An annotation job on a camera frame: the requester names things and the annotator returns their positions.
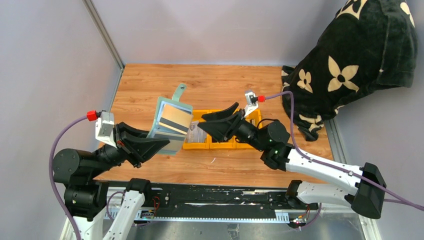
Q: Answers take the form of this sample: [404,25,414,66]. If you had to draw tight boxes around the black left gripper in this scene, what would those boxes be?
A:
[89,119,170,177]

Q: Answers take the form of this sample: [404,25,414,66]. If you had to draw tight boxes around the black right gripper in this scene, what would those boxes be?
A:
[198,102,268,152]

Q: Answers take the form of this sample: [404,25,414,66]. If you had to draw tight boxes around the mint green leather card holder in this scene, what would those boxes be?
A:
[147,83,194,156]

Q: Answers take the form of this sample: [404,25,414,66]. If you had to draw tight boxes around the gold striped credit card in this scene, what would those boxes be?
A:
[158,104,194,135]

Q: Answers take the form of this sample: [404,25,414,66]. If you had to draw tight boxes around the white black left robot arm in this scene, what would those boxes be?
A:
[49,122,170,240]

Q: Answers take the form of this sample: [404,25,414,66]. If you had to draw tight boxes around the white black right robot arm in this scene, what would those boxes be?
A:
[198,102,387,219]

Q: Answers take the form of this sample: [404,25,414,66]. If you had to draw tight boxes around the silver cards in bin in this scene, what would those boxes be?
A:
[186,120,207,144]

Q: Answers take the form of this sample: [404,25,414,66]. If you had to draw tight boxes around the yellow middle plastic bin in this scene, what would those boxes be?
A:
[206,109,237,151]

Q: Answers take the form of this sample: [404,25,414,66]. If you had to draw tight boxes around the yellow left plastic bin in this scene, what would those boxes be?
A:
[182,109,210,150]

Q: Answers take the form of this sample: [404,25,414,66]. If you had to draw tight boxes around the black floral blanket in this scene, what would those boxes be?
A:
[281,0,418,142]

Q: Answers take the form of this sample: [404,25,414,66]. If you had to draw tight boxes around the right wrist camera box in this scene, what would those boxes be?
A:
[244,90,266,118]

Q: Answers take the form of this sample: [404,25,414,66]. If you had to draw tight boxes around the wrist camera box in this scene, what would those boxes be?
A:
[244,90,266,118]
[95,111,117,148]

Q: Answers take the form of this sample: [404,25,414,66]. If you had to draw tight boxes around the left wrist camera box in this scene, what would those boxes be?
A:
[95,111,117,148]

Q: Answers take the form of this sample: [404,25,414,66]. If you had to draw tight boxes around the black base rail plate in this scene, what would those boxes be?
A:
[135,182,319,224]

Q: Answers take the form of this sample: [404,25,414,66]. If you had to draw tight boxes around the aluminium frame post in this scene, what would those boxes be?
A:
[82,0,125,72]

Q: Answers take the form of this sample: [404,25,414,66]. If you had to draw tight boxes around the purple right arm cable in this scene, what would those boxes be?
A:
[264,91,424,212]

